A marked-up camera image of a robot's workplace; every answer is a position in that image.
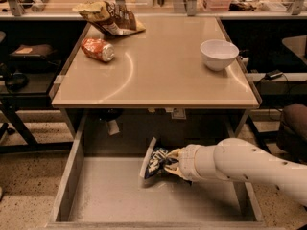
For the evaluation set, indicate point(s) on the brown chip bag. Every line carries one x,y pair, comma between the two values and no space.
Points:
110,18

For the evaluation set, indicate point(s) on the black office chair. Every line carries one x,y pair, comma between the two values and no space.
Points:
292,134

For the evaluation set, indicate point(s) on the white bowl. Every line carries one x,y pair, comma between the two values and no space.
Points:
217,54

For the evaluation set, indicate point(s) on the white paper tag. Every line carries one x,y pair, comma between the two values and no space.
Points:
178,113

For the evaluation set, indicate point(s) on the red soda can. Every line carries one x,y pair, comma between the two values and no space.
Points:
98,49

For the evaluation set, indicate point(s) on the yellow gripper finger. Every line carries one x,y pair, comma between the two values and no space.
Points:
174,169
174,154

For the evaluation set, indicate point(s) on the black side table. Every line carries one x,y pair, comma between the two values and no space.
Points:
28,73

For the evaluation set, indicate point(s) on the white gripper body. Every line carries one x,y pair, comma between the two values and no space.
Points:
190,162

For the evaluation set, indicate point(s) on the open grey drawer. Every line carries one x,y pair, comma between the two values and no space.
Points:
101,187

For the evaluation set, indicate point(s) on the blue chip bag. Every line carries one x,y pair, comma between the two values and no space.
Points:
154,160

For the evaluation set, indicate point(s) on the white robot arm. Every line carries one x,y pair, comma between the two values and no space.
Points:
234,159

